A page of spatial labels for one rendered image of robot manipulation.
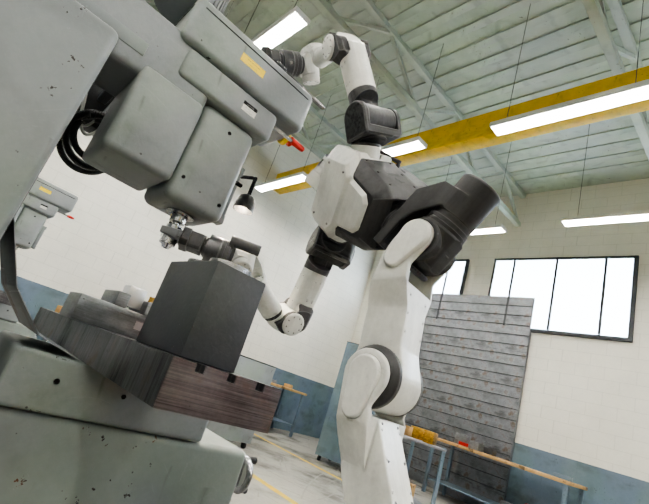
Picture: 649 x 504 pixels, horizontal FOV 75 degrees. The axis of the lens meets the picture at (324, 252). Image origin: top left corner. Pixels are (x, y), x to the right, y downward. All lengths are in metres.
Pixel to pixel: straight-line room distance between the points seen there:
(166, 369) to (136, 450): 0.52
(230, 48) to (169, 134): 0.35
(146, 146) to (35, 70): 0.29
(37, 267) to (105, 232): 1.11
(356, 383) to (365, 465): 0.17
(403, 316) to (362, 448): 0.30
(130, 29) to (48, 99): 0.36
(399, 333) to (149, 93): 0.89
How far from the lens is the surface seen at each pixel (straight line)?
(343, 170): 1.22
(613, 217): 6.99
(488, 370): 8.90
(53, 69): 1.12
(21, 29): 1.14
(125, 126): 1.24
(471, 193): 1.10
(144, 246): 8.20
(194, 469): 1.32
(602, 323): 8.52
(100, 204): 8.06
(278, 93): 1.50
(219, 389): 0.77
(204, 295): 0.82
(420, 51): 7.39
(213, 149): 1.34
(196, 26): 1.42
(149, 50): 1.35
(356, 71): 1.38
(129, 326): 1.33
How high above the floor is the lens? 0.94
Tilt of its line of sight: 18 degrees up
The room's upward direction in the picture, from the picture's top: 18 degrees clockwise
